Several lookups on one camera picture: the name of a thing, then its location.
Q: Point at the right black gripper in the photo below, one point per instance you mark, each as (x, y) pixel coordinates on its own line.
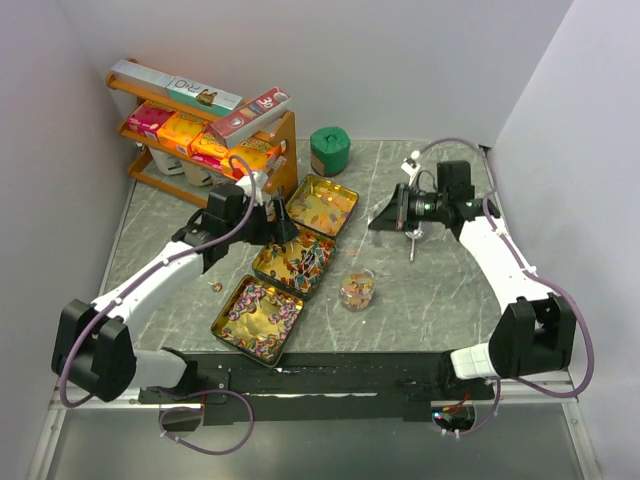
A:
(396, 216)

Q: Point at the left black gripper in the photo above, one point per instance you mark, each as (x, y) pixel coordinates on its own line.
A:
(282, 230)

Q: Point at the metal candy scoop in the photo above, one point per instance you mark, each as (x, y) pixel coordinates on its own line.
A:
(415, 235)

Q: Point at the tin of round lollipops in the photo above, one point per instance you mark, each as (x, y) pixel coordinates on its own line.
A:
(296, 267)

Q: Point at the tin of pastel candies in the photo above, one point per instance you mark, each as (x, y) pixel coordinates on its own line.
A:
(322, 205)

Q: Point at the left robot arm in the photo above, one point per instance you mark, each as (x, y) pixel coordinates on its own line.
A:
(94, 346)

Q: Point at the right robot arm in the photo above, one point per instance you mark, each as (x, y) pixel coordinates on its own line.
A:
(535, 333)

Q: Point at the clear plastic cup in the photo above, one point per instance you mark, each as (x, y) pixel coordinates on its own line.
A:
(357, 288)

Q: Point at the orange snack box right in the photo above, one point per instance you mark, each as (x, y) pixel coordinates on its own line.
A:
(259, 156)

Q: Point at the orange snack box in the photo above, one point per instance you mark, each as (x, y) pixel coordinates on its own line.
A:
(180, 131)
(259, 156)

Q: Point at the fallen swirl lollipop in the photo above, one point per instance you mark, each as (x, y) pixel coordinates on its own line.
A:
(215, 287)

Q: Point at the tin of swirl lollipops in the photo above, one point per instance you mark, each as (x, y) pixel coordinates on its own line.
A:
(258, 320)

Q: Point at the green covered jar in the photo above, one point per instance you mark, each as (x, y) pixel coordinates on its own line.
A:
(330, 147)

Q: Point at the yellow pink snack box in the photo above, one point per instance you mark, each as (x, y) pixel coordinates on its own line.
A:
(208, 151)

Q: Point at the orange wooden shelf rack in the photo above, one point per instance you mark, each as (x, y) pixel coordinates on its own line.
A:
(284, 177)

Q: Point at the red white long box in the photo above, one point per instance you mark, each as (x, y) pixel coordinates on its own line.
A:
(250, 118)

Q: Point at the orange snack box left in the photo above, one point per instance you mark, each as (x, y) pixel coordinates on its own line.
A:
(180, 131)

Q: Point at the white teal cat box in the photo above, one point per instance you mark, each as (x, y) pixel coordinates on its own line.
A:
(203, 97)

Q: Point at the grey long box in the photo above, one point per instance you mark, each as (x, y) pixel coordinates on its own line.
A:
(142, 77)

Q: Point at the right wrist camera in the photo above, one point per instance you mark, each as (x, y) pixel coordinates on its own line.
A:
(411, 167)

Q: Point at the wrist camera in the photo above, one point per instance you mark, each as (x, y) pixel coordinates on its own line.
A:
(253, 186)
(411, 167)

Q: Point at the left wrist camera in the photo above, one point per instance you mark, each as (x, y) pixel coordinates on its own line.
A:
(253, 186)

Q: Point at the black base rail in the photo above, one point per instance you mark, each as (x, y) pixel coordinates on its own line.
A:
(322, 386)

